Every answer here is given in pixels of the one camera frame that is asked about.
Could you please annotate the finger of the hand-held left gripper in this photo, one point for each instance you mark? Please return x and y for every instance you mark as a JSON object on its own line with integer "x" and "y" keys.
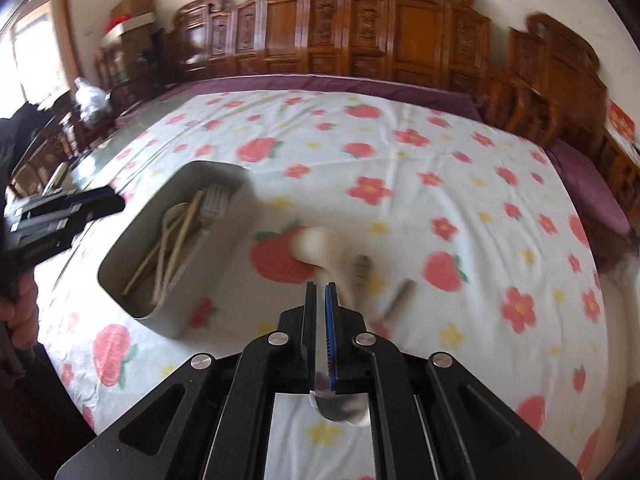
{"x": 97, "y": 210}
{"x": 95, "y": 197}

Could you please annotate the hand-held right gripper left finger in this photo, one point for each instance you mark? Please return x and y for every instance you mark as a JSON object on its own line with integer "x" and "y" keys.
{"x": 311, "y": 340}

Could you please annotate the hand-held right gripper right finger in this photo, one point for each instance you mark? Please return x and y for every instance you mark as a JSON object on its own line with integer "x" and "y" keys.
{"x": 330, "y": 340}

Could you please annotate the gold spoon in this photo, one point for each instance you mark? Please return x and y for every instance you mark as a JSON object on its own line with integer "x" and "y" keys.
{"x": 170, "y": 220}

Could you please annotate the wooden chopsticks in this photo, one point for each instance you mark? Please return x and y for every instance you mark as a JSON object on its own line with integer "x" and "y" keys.
{"x": 165, "y": 245}

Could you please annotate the gold chopstick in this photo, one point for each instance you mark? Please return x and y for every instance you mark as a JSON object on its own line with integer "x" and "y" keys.
{"x": 175, "y": 260}

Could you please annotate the white ceramic spoon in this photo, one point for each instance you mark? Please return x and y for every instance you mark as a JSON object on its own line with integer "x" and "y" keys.
{"x": 312, "y": 247}

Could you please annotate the rectangular metal tin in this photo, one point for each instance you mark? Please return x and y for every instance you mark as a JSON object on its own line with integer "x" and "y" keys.
{"x": 165, "y": 305}

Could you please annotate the person's left hand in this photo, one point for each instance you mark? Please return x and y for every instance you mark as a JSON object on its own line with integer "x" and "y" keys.
{"x": 22, "y": 315}

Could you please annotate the small rectangular box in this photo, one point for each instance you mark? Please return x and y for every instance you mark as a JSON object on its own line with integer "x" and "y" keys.
{"x": 57, "y": 180}

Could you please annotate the wooden dining chair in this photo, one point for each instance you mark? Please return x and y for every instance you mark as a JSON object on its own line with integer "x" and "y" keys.
{"x": 45, "y": 160}

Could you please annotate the black clothing pile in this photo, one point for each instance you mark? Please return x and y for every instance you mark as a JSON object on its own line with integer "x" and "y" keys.
{"x": 25, "y": 140}

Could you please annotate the clear plastic bag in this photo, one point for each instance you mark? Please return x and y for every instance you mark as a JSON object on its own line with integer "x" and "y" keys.
{"x": 92, "y": 100}

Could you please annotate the stack of cardboard boxes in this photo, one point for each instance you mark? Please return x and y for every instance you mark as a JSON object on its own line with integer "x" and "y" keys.
{"x": 130, "y": 60}

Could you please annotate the wooden framed window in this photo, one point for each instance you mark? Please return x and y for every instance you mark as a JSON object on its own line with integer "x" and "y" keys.
{"x": 40, "y": 45}

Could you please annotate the floral strawberry tablecloth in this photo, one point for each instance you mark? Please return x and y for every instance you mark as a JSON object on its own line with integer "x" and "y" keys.
{"x": 400, "y": 185}

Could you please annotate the red artificial flowers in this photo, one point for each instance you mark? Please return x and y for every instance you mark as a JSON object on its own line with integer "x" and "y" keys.
{"x": 119, "y": 21}

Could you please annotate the white lidded box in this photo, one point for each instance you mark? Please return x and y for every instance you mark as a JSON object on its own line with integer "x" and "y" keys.
{"x": 132, "y": 22}

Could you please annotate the brown cardboard box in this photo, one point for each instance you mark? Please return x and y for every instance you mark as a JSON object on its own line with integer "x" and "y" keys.
{"x": 132, "y": 5}

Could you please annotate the purple sofa cushion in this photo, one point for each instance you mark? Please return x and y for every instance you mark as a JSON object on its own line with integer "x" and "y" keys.
{"x": 310, "y": 82}

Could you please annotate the grey plastic bag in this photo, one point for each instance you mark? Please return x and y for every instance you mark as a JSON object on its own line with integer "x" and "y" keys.
{"x": 622, "y": 267}

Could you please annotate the purple armchair cushion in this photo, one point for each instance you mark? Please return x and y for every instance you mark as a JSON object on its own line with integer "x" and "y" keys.
{"x": 595, "y": 190}

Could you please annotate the carved wooden sofa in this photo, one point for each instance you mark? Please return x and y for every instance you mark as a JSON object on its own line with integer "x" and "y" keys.
{"x": 350, "y": 25}

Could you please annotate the wooden side table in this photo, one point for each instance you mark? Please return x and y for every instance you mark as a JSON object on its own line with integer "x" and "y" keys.
{"x": 625, "y": 170}

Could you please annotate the carved wooden armchair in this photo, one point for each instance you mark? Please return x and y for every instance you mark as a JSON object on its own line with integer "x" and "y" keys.
{"x": 550, "y": 70}

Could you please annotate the red greeting card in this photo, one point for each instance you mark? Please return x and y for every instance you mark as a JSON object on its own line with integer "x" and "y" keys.
{"x": 620, "y": 122}

